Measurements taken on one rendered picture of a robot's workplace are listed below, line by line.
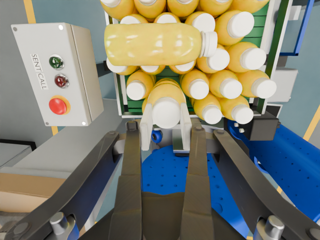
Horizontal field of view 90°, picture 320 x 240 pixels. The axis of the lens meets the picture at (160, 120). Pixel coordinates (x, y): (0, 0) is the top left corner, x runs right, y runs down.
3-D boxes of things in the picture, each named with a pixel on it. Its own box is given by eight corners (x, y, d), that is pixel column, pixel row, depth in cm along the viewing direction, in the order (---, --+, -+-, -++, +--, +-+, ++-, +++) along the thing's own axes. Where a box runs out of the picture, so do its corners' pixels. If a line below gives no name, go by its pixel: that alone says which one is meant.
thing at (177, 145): (172, 135, 55) (173, 157, 44) (172, 129, 54) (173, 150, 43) (201, 135, 55) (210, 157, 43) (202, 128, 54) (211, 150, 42)
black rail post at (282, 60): (259, 65, 47) (275, 67, 40) (261, 54, 46) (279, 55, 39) (266, 65, 47) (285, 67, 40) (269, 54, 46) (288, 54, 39)
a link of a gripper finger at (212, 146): (193, 140, 14) (228, 140, 14) (187, 117, 18) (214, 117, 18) (192, 154, 14) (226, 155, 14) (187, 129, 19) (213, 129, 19)
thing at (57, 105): (54, 113, 35) (50, 115, 34) (49, 97, 33) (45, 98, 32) (70, 113, 34) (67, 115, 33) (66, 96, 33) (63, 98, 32)
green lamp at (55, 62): (53, 68, 31) (49, 69, 30) (49, 56, 30) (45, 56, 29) (64, 68, 31) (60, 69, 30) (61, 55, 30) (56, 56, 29)
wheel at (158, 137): (157, 146, 50) (162, 144, 51) (157, 133, 48) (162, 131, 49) (150, 140, 54) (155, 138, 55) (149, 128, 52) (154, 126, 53)
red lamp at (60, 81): (58, 86, 32) (54, 87, 31) (55, 75, 31) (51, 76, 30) (68, 86, 32) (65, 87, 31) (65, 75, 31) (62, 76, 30)
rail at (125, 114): (124, 114, 50) (122, 117, 48) (124, 111, 50) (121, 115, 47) (255, 113, 48) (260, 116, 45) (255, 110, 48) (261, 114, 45)
